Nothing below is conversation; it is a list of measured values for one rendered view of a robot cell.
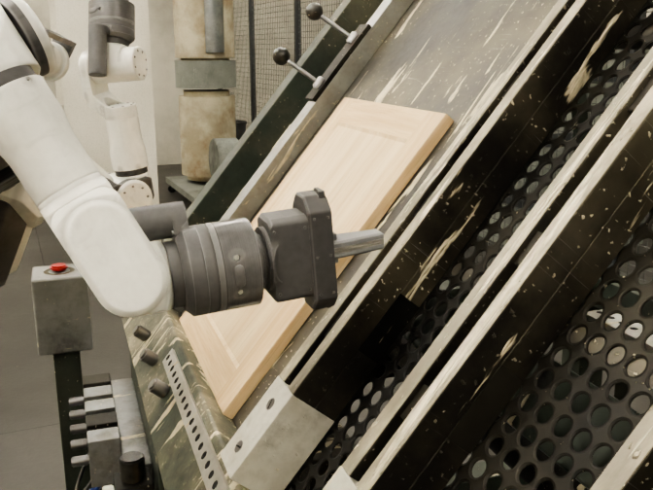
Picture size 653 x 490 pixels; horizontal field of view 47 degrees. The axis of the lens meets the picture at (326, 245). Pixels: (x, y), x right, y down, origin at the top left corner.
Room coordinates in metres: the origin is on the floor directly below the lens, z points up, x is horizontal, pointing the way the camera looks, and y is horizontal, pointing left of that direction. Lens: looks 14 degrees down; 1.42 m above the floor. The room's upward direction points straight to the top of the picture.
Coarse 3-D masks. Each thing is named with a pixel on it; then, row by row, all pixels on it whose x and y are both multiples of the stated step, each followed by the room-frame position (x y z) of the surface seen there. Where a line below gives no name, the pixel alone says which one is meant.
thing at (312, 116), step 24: (384, 0) 1.72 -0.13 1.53; (408, 0) 1.69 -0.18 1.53; (384, 24) 1.68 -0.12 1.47; (360, 48) 1.66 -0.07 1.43; (360, 72) 1.66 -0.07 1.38; (336, 96) 1.64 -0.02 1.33; (312, 120) 1.62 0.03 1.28; (288, 144) 1.60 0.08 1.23; (264, 168) 1.59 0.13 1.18; (288, 168) 1.60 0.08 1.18; (240, 192) 1.61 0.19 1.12; (264, 192) 1.59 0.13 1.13; (240, 216) 1.57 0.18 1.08
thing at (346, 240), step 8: (352, 232) 0.77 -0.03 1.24; (360, 232) 0.77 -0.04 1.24; (368, 232) 0.77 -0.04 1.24; (376, 232) 0.76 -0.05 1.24; (336, 240) 0.75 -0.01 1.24; (344, 240) 0.74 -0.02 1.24; (352, 240) 0.75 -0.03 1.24; (360, 240) 0.75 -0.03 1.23; (368, 240) 0.76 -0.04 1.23; (376, 240) 0.76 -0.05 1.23; (336, 248) 0.74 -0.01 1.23; (344, 248) 0.74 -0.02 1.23
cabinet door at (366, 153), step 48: (336, 144) 1.43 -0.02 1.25; (384, 144) 1.26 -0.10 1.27; (432, 144) 1.15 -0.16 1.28; (288, 192) 1.46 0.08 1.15; (336, 192) 1.28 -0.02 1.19; (384, 192) 1.13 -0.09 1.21; (192, 336) 1.33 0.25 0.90; (240, 336) 1.18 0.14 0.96; (288, 336) 1.07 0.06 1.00; (240, 384) 1.06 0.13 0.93
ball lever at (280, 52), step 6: (282, 48) 1.67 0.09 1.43; (276, 54) 1.66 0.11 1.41; (282, 54) 1.66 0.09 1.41; (288, 54) 1.67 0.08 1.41; (276, 60) 1.67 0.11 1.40; (282, 60) 1.66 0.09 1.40; (288, 60) 1.67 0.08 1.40; (294, 66) 1.66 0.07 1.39; (300, 72) 1.66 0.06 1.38; (306, 72) 1.66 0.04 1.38; (312, 78) 1.65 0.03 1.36; (318, 78) 1.65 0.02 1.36; (318, 84) 1.64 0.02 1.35
